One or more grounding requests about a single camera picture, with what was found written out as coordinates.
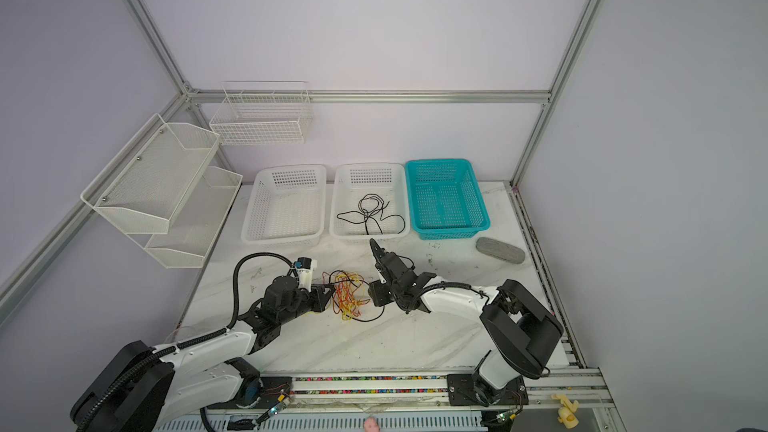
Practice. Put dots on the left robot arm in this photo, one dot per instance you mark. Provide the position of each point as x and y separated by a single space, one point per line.
144 386

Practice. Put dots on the middle white plastic basket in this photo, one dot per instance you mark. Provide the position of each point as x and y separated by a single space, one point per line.
369 200

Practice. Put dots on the aluminium front rail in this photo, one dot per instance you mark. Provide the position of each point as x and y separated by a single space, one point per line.
368 391

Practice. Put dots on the teal plastic basket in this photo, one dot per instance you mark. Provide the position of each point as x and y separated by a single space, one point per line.
445 200

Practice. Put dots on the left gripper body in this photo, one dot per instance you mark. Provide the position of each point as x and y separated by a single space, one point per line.
302 304

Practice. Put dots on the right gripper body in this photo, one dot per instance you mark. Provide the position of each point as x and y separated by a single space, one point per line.
396 292

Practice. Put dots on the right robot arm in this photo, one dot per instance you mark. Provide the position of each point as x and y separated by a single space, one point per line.
524 333

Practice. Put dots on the white plastic basket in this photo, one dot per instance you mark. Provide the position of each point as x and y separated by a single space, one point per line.
286 207
369 200

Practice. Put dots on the yellow toy figure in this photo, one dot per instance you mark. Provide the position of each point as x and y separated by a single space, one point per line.
567 411

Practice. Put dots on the pink object at front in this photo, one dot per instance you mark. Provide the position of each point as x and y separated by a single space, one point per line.
371 425

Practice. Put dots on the white wire wall basket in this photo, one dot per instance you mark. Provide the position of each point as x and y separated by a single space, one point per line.
263 113

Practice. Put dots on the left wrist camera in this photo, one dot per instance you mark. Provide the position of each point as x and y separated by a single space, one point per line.
305 267

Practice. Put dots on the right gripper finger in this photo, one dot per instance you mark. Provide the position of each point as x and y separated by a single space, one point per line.
380 293
377 252

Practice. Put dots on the left white plastic basket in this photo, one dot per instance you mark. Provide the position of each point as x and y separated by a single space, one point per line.
286 207

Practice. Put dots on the white mesh two-tier shelf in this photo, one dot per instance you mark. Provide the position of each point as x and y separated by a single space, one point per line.
164 192

